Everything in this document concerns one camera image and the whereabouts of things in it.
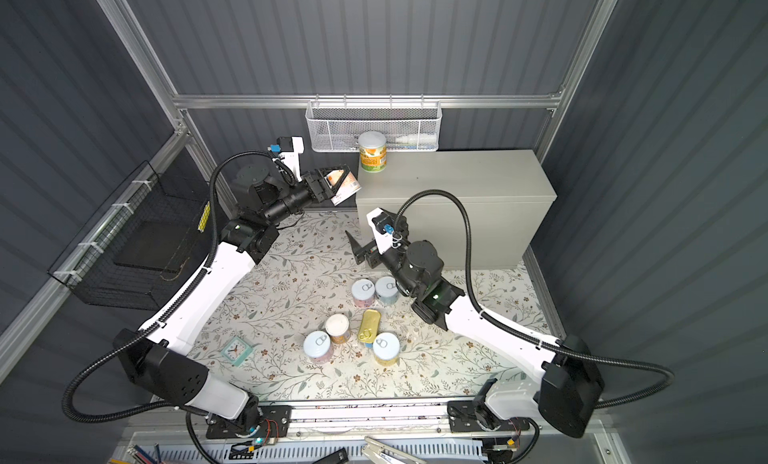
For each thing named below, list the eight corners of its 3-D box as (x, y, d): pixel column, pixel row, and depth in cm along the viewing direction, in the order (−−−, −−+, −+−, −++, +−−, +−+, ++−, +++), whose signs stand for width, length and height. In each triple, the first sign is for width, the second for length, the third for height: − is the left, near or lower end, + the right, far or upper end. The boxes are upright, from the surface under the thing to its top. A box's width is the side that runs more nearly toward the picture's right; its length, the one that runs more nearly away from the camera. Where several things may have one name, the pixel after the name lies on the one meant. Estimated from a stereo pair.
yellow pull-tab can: (373, 366, 84) (372, 359, 79) (374, 340, 89) (373, 332, 84) (399, 366, 84) (399, 359, 79) (398, 340, 89) (399, 332, 84)
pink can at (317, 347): (305, 364, 85) (299, 357, 80) (309, 338, 89) (305, 330, 85) (330, 364, 85) (326, 357, 80) (333, 338, 89) (330, 330, 85)
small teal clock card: (223, 357, 86) (218, 353, 84) (239, 338, 90) (235, 335, 87) (238, 368, 84) (234, 365, 82) (255, 348, 88) (251, 345, 85)
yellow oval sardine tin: (358, 344, 87) (356, 339, 84) (365, 314, 93) (364, 308, 90) (374, 347, 87) (374, 342, 83) (381, 317, 93) (380, 311, 89)
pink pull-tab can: (352, 309, 95) (350, 299, 90) (354, 288, 100) (352, 278, 95) (374, 309, 95) (372, 299, 90) (374, 288, 100) (373, 278, 95)
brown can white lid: (328, 345, 88) (323, 335, 82) (331, 324, 92) (327, 313, 86) (349, 344, 88) (346, 335, 82) (351, 324, 92) (348, 313, 86)
